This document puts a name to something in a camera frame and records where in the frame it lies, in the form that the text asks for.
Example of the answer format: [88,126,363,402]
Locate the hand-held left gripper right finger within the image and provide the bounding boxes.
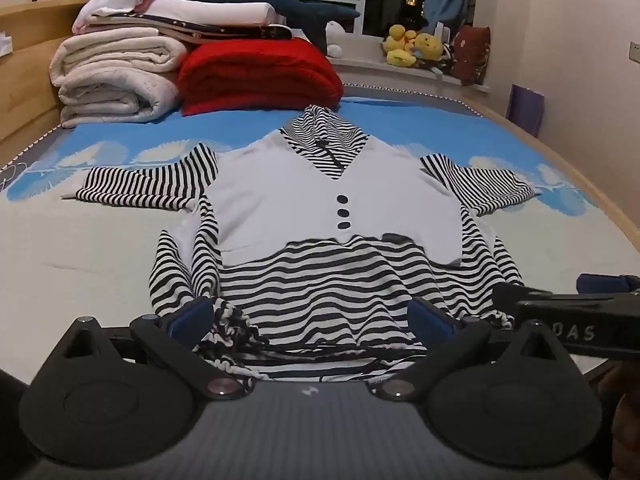
[368,298,577,402]

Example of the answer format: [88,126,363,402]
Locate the white folded blanket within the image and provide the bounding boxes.
[85,0,277,36]

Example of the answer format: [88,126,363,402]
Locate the red folded blanket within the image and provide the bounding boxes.
[177,37,345,117]

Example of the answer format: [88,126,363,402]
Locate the dark trimmed folded cloth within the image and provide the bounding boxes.
[159,17,294,45]

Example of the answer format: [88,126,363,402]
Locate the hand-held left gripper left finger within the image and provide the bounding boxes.
[54,296,249,402]

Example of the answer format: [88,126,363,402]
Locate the yellow plush toy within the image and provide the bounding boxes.
[385,49,419,69]
[415,32,445,62]
[384,24,418,51]

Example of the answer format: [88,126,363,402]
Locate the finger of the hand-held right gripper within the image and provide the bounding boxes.
[575,273,640,295]
[492,282,581,306]

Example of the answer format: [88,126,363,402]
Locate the cream folded quilt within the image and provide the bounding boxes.
[49,27,188,128]

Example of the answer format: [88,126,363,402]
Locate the purple board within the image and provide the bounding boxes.
[506,84,546,139]

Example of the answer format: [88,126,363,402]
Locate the brown plush toy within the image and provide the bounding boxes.
[452,24,492,86]

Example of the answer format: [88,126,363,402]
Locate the wooden bed board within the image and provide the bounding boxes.
[0,0,92,167]

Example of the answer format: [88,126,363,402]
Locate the black white striped top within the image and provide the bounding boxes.
[75,104,543,383]

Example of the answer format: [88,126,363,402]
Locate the white plush toy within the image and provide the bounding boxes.
[325,20,347,59]

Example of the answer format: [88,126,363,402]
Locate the white windowsill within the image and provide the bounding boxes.
[330,54,494,93]

